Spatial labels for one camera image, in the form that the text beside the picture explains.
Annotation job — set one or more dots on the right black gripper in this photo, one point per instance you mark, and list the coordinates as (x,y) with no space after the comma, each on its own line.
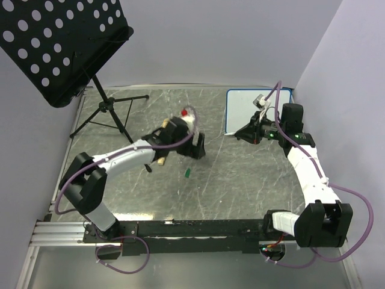
(251,132)

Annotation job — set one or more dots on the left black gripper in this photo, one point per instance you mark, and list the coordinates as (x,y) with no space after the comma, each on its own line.
(192,150)

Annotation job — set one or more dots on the blue framed whiteboard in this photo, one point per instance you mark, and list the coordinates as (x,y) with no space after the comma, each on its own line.
(240,106)

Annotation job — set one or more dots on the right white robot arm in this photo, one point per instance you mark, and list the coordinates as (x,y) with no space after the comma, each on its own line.
(325,220)

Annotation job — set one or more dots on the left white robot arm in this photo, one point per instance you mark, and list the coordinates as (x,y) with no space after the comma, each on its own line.
(85,180)

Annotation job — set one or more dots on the black perforated music stand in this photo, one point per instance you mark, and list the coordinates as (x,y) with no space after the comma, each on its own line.
(61,45)

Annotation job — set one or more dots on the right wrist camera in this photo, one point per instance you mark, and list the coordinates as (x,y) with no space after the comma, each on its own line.
(261,102)

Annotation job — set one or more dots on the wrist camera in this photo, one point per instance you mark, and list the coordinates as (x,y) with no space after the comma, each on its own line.
(261,102)
(189,117)

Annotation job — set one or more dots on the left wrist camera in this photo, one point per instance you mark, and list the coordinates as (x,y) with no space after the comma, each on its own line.
(189,117)

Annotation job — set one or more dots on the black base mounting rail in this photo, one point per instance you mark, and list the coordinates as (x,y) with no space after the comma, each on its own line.
(187,236)

